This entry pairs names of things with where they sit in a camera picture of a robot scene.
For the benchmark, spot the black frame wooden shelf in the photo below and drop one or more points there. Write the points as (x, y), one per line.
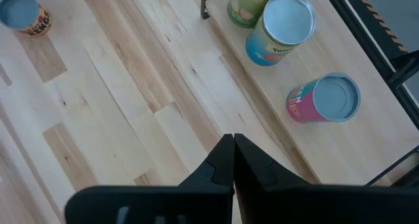
(343, 152)

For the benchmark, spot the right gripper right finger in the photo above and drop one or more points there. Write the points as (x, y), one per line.
(311, 204)

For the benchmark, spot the blue tomato can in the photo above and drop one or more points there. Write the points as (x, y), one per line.
(288, 19)

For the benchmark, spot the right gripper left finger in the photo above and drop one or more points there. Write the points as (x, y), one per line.
(157, 204)

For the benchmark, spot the black upright rig frame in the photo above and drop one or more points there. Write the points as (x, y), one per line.
(406, 70)

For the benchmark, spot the yellow spicy black beans can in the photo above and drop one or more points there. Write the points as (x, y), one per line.
(19, 11)

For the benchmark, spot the black hazard-striped floor mat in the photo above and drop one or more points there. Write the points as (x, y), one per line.
(370, 21)

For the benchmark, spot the pink soup can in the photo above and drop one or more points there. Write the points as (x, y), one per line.
(335, 98)

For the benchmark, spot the green pears can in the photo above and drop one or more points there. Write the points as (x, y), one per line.
(245, 8)

